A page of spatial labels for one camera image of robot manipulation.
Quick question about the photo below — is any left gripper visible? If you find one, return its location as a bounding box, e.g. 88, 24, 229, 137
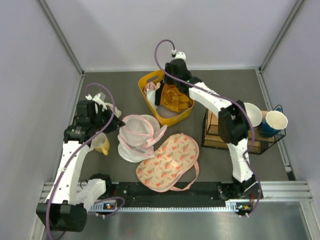
90, 105, 125, 134

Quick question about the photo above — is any white pink-trimmed mesh laundry bag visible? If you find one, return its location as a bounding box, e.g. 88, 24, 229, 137
119, 114, 168, 148

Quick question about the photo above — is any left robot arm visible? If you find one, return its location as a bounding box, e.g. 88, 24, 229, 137
36, 100, 124, 236

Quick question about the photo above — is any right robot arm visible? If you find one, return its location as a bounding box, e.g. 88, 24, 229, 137
161, 58, 256, 198

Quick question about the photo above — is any empty pink-trimmed mesh laundry bag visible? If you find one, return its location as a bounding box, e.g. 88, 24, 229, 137
117, 143, 155, 163

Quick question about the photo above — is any tulip print bra bag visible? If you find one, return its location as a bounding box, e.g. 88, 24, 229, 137
135, 133, 200, 193

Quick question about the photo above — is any white garment in basket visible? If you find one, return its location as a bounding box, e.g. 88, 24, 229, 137
146, 89, 158, 111

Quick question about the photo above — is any pink satin garment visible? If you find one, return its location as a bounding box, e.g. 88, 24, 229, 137
142, 82, 161, 95

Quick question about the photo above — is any grey garment in basket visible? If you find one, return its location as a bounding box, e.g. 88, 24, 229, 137
157, 105, 187, 119

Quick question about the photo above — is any yellow plastic basket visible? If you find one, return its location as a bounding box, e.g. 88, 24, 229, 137
138, 70, 195, 127

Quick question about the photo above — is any yellow mug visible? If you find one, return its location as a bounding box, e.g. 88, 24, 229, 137
91, 132, 110, 156

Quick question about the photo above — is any white ceramic bowl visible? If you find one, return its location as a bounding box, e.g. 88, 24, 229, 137
244, 102, 263, 128

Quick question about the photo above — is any blue paper cup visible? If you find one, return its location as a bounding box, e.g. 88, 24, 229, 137
258, 110, 289, 138

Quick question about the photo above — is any black wire wooden rack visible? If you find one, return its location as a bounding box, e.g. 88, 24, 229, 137
201, 105, 286, 155

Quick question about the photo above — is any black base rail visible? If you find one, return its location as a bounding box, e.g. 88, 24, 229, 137
112, 181, 238, 208

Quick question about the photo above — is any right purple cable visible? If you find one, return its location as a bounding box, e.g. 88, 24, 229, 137
154, 39, 262, 218

